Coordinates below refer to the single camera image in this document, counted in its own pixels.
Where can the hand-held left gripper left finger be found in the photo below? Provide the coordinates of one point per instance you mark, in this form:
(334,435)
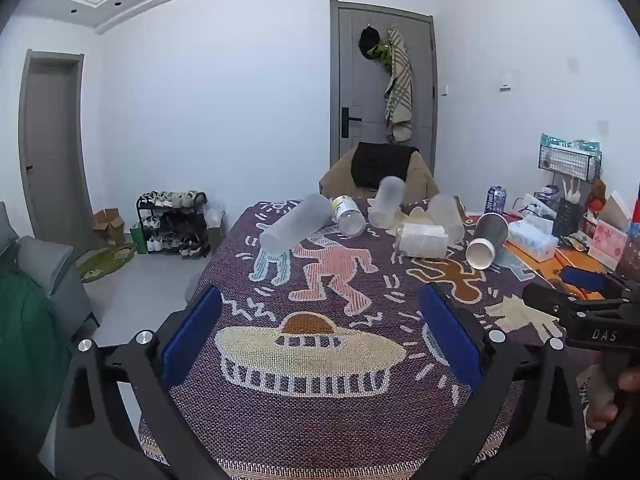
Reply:
(192,335)

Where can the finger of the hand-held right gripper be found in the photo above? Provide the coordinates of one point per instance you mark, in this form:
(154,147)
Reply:
(582,279)
(547,299)

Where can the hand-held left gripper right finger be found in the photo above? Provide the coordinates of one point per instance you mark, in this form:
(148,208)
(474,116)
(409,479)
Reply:
(450,335)

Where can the grey paper cup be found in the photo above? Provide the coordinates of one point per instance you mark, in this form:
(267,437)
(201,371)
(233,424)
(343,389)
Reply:
(486,237)

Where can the ribbed clear plastic cup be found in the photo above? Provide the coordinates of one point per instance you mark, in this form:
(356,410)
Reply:
(422,240)

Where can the tall frosted plastic cup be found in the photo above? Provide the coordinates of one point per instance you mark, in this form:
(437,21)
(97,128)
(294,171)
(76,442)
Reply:
(295,227)

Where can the clear cup with yellow label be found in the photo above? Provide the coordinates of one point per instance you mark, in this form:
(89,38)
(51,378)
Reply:
(348,217)

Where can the person's right hand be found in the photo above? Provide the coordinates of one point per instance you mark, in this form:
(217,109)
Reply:
(627,385)

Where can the pink patterned box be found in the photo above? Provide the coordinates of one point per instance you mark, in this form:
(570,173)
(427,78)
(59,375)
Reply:
(607,239)

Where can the blue tissue pack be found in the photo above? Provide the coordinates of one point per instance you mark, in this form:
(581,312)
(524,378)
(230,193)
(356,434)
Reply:
(532,240)

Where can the black pen holder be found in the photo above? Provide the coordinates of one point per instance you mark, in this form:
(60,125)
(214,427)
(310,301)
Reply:
(567,216)

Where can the brown plush toy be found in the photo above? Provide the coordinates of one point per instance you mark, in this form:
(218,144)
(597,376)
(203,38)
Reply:
(597,192)

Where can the white power strip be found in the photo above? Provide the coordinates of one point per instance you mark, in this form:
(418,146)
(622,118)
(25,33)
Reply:
(534,205)

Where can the green bag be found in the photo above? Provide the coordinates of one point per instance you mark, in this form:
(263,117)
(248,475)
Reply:
(138,241)

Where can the blue drink can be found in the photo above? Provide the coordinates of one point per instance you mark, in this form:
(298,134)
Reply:
(495,200)

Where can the green floor mat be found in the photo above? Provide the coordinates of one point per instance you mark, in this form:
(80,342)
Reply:
(102,262)

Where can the black shoe rack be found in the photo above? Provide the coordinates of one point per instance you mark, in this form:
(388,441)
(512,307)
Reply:
(172,220)

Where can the white plastic bag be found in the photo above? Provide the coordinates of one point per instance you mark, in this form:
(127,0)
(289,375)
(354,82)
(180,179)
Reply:
(214,214)

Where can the rows of shoes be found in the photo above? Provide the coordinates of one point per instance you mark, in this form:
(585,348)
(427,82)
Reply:
(172,199)

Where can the open cardboard box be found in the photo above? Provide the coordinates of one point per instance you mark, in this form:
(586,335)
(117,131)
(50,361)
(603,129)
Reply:
(110,225)

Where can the printed figure blanket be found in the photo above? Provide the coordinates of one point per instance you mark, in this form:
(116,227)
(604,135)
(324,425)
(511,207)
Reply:
(325,410)

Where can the brown chair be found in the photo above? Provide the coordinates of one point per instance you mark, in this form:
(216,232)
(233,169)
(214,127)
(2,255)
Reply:
(425,180)

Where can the green cloth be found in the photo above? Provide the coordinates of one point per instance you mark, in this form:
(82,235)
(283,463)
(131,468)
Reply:
(27,350)

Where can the grey sofa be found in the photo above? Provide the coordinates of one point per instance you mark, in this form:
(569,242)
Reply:
(40,270)

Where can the black cloth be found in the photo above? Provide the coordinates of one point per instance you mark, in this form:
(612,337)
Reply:
(382,165)

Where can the plain grey door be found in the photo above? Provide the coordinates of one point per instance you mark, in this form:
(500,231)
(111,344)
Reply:
(52,150)

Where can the black door lock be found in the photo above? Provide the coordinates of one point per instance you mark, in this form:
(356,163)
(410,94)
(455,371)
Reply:
(346,122)

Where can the plaid scarf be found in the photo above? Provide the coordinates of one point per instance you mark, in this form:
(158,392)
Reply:
(400,90)

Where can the grey door with lock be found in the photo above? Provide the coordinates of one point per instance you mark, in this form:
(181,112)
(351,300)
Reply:
(357,85)

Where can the green hanging item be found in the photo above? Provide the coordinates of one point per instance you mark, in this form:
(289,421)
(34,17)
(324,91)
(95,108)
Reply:
(384,55)

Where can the black hat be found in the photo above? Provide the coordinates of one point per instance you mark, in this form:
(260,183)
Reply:
(369,40)

